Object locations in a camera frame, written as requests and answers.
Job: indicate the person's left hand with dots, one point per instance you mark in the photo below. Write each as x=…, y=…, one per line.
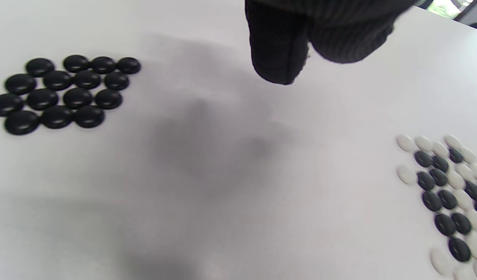
x=281, y=39

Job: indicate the group of black Go stones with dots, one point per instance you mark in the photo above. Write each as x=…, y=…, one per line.
x=57, y=79

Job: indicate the pile of mixed Go stones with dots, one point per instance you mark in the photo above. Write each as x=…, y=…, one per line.
x=446, y=198

